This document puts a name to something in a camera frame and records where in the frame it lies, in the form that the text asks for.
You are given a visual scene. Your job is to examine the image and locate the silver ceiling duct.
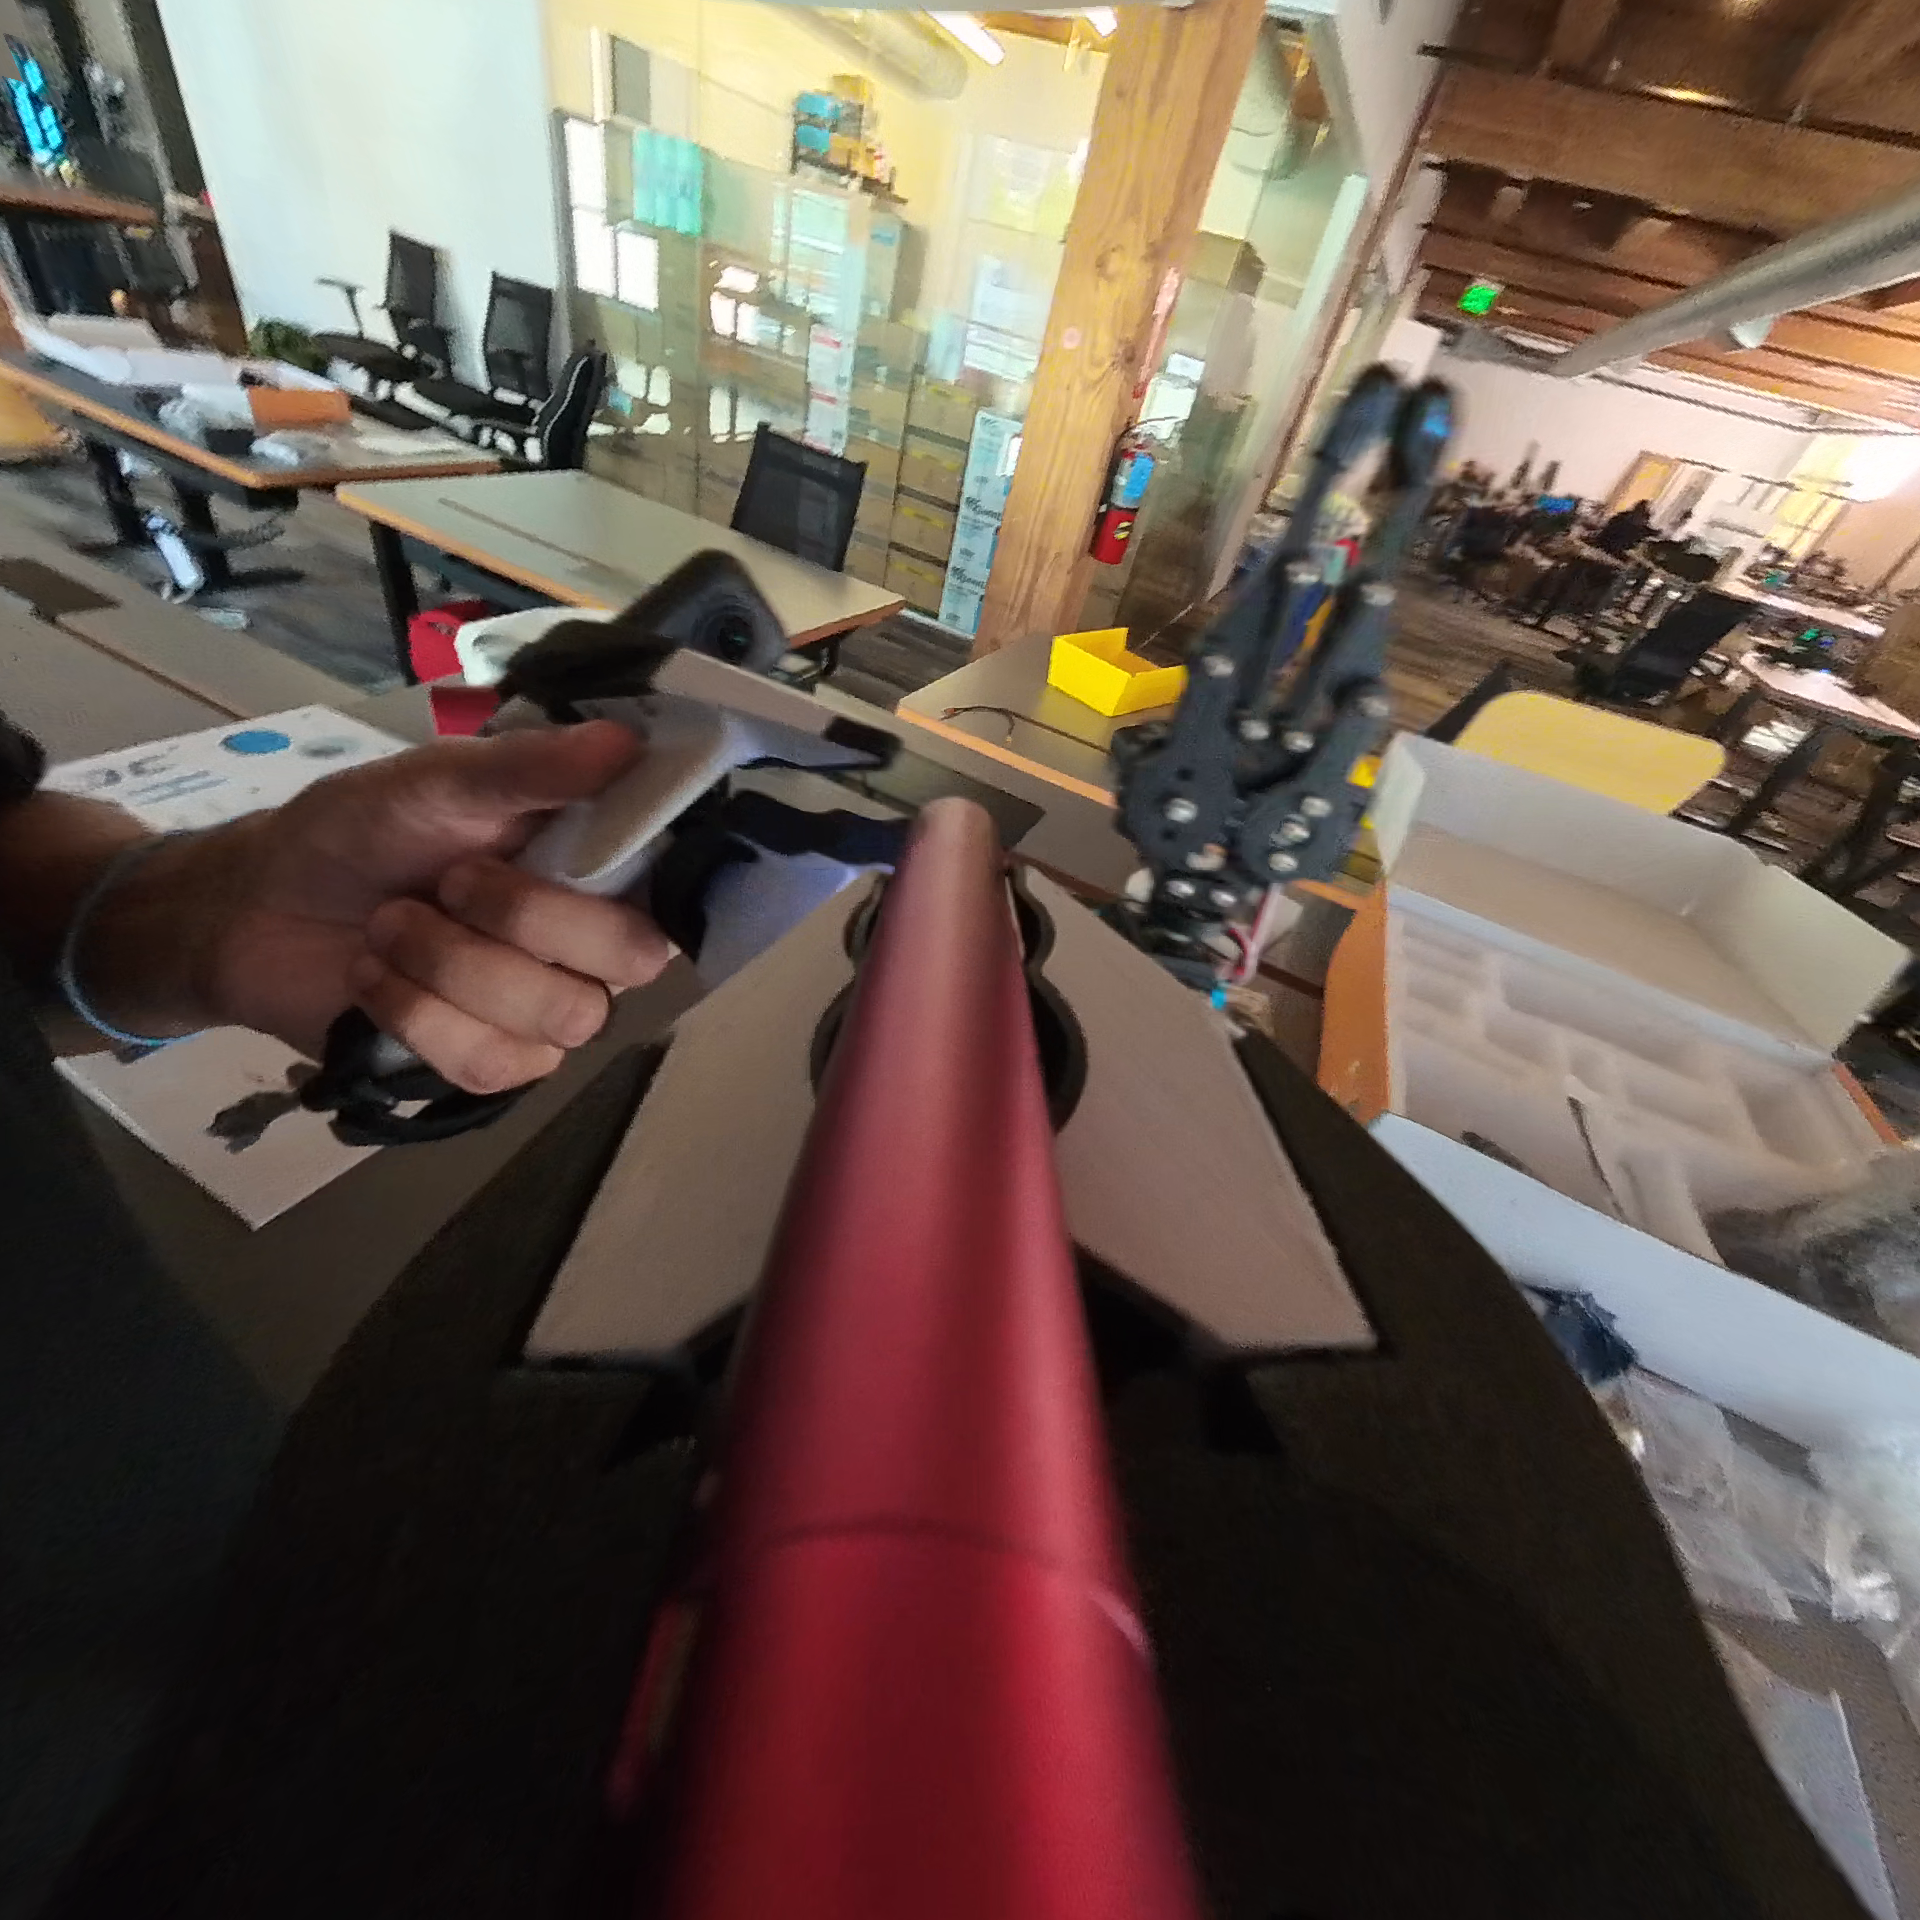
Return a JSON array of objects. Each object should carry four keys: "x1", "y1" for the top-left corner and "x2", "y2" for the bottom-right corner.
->
[{"x1": 1552, "y1": 192, "x2": 1920, "y2": 380}]

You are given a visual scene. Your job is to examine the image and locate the person's left hand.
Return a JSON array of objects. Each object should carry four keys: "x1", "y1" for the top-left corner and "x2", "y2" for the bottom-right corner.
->
[{"x1": 175, "y1": 719, "x2": 680, "y2": 1096}]

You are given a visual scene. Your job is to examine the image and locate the black office chair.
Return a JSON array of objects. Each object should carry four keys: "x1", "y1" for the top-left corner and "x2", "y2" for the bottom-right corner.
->
[
  {"x1": 316, "y1": 228, "x2": 454, "y2": 394},
  {"x1": 431, "y1": 272, "x2": 560, "y2": 431},
  {"x1": 517, "y1": 343, "x2": 613, "y2": 470},
  {"x1": 729, "y1": 420, "x2": 872, "y2": 574}
]

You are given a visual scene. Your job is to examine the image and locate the red fire extinguisher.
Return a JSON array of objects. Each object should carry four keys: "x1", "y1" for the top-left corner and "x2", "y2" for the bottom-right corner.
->
[{"x1": 1088, "y1": 423, "x2": 1161, "y2": 568}]

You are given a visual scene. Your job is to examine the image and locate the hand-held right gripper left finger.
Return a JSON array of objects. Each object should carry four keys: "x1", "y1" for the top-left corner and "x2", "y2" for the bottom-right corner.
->
[{"x1": 526, "y1": 878, "x2": 888, "y2": 1362}]

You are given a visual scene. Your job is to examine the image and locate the blue wristband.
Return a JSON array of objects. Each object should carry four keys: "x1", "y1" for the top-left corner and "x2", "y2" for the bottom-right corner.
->
[{"x1": 57, "y1": 832, "x2": 203, "y2": 1052}]

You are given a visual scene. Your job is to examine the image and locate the wooden pillar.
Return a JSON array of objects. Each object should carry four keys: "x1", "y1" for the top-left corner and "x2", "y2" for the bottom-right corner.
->
[{"x1": 975, "y1": 0, "x2": 1264, "y2": 656}]

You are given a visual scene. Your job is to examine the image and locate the red electric screwdriver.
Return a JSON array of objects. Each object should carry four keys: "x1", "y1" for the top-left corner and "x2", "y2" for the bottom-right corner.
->
[{"x1": 607, "y1": 796, "x2": 1205, "y2": 1920}]

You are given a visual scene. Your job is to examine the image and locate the light wooden table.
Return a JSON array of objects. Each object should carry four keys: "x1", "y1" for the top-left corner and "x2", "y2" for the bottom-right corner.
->
[{"x1": 336, "y1": 469, "x2": 905, "y2": 686}]

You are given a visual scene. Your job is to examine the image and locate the wood edged grey table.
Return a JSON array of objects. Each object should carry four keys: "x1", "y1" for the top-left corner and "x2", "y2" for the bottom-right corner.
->
[{"x1": 896, "y1": 625, "x2": 1389, "y2": 920}]

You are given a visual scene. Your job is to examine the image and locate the yellow chair white legs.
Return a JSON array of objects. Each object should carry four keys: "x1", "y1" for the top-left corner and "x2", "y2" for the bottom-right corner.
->
[{"x1": 1451, "y1": 688, "x2": 1731, "y2": 822}]

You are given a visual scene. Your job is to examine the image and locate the white instruction booklet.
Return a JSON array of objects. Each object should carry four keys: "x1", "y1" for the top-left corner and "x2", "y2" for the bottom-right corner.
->
[{"x1": 40, "y1": 702, "x2": 692, "y2": 1233}]

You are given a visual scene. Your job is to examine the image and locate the yellow plastic bin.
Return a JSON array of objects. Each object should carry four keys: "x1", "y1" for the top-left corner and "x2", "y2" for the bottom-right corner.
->
[{"x1": 1046, "y1": 625, "x2": 1191, "y2": 718}]

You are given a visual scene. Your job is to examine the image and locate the cluttered wooden table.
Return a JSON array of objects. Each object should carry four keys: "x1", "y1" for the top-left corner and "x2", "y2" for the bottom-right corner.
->
[{"x1": 0, "y1": 351, "x2": 505, "y2": 606}]

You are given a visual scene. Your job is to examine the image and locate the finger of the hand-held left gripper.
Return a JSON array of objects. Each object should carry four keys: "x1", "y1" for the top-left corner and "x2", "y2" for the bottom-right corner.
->
[
  {"x1": 576, "y1": 652, "x2": 905, "y2": 769},
  {"x1": 696, "y1": 749, "x2": 1046, "y2": 984}
]

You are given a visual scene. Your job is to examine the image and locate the person's dark clothing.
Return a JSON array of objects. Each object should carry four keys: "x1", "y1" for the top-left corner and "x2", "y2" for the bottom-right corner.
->
[{"x1": 0, "y1": 960, "x2": 301, "y2": 1920}]

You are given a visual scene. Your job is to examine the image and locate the orange white cardboard box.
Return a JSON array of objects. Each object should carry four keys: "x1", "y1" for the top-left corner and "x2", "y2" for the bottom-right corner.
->
[{"x1": 1319, "y1": 730, "x2": 1920, "y2": 1445}]

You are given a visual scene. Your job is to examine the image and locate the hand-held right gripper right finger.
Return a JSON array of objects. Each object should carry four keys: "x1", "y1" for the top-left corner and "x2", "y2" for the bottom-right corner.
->
[{"x1": 1020, "y1": 871, "x2": 1376, "y2": 1356}]

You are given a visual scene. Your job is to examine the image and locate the blue toy robot arm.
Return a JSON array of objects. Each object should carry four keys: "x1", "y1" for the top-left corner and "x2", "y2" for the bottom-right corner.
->
[{"x1": 1101, "y1": 362, "x2": 1461, "y2": 1038}]

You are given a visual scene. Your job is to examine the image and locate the thin brown cable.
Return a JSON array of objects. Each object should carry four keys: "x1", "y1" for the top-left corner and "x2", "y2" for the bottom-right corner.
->
[{"x1": 942, "y1": 702, "x2": 1116, "y2": 754}]

